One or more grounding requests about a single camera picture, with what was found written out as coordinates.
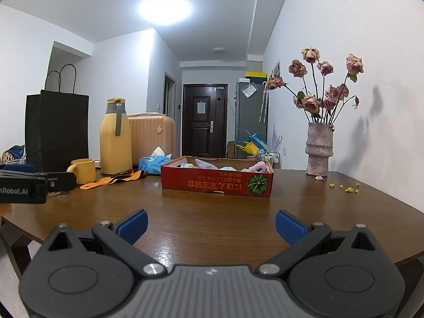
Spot dried rose bouquet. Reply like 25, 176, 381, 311
265, 47, 365, 125

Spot grey refrigerator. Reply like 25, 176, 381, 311
235, 80, 269, 160

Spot round ceiling lamp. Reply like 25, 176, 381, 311
138, 0, 193, 26

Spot scattered yellow crumbs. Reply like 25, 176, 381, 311
329, 182, 361, 193

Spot yellow thermos jug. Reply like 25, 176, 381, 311
100, 98, 134, 175

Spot purple wall decoration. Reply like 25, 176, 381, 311
272, 123, 284, 149

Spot pink textured vase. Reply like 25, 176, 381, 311
306, 122, 335, 177

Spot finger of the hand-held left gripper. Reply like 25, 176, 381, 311
0, 170, 77, 194
0, 164, 36, 172

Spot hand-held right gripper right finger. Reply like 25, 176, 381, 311
257, 209, 386, 277

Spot purple fluffy cloth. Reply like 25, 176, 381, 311
247, 161, 272, 173

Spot interior doorway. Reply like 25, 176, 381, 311
164, 72, 176, 120

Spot red cardboard box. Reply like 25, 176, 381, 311
161, 156, 275, 198

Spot black paper bag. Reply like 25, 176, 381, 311
25, 64, 89, 173

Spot yellow watering can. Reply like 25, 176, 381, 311
236, 142, 259, 154

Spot white storage cart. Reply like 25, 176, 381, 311
257, 149, 282, 169

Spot yellow mug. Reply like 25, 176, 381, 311
67, 158, 96, 184

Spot orange strap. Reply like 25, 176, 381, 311
79, 169, 148, 190

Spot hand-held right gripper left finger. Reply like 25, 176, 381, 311
33, 209, 168, 277

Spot dark brown door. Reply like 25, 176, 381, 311
182, 83, 228, 158

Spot dark blue cloth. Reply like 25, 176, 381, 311
7, 145, 26, 163

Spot hanging white strips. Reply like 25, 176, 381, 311
260, 86, 268, 122

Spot pink suitcase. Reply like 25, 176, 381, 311
127, 113, 177, 166

